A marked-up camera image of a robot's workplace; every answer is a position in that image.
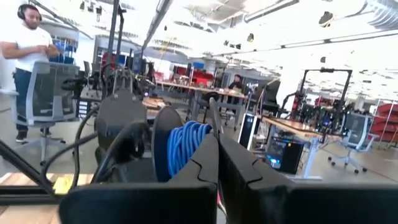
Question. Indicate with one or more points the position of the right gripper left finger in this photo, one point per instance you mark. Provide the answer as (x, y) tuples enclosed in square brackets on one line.
[(140, 205)]

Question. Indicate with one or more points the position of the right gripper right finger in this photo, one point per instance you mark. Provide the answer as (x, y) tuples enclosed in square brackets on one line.
[(295, 205)]

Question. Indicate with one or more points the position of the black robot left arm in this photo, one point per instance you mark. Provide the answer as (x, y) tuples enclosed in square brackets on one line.
[(119, 118)]

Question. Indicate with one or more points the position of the black computer tower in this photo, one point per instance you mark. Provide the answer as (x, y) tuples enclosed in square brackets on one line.
[(284, 155)]

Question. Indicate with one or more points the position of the wooden desk white legs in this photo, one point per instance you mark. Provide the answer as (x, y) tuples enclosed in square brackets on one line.
[(298, 126)]

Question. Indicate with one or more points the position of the yellow label tag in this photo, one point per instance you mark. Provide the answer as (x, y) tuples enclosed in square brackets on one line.
[(62, 185)]

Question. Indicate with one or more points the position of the white-framed office chair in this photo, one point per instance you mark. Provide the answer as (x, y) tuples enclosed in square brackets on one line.
[(354, 137)]

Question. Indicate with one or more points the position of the black monitor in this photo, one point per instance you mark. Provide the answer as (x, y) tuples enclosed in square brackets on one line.
[(270, 93)]

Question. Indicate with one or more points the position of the red bin rack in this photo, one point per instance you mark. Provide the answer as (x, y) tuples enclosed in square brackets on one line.
[(385, 121)]

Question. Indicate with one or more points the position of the long wooden table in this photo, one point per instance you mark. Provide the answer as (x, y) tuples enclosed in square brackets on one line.
[(202, 90)]

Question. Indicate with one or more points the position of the person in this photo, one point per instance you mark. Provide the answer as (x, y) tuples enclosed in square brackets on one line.
[(236, 85), (29, 46)]

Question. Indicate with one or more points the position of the grey mesh office chair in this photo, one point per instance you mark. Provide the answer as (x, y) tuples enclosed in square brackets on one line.
[(49, 90)]

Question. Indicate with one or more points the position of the black upright pole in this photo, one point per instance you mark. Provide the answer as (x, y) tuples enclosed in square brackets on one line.
[(112, 37)]

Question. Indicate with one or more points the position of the black headphones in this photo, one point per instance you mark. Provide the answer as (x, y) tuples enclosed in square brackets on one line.
[(21, 11)]

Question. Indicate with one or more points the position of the black robot station frame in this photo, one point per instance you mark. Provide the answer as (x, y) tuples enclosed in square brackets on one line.
[(326, 102)]

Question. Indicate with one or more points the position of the black table frame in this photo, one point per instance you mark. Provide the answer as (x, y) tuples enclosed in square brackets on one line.
[(18, 161)]

